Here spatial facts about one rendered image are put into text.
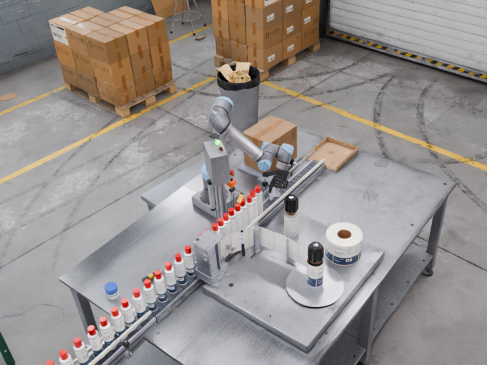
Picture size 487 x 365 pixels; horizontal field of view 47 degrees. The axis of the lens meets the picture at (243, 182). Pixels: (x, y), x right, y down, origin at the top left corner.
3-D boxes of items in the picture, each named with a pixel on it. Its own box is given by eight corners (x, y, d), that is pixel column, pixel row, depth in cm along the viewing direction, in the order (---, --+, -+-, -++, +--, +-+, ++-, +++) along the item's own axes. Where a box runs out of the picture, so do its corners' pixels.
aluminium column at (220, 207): (224, 230, 348) (214, 138, 308) (218, 227, 350) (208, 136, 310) (228, 226, 350) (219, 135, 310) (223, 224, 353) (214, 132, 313)
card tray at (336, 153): (336, 171, 390) (336, 166, 388) (304, 159, 404) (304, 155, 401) (357, 151, 408) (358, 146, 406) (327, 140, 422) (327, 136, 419)
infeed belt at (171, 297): (155, 321, 293) (153, 316, 290) (144, 313, 297) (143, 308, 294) (324, 167, 393) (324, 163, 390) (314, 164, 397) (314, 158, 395)
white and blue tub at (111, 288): (121, 291, 312) (119, 282, 308) (117, 300, 307) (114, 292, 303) (109, 290, 314) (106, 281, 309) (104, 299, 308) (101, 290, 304)
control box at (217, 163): (213, 187, 308) (210, 158, 297) (206, 169, 321) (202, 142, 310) (231, 182, 310) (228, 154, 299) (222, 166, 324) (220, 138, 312)
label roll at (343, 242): (324, 264, 313) (325, 245, 304) (325, 240, 328) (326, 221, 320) (361, 266, 309) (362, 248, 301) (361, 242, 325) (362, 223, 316)
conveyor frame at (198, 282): (157, 324, 292) (156, 317, 289) (142, 313, 298) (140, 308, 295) (325, 169, 393) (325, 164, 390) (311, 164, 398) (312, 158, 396)
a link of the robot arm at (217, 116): (210, 113, 319) (275, 166, 331) (216, 103, 327) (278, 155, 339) (198, 124, 326) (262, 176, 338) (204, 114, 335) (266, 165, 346)
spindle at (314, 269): (317, 292, 295) (318, 253, 277) (303, 285, 299) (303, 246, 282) (326, 282, 300) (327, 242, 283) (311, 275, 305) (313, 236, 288)
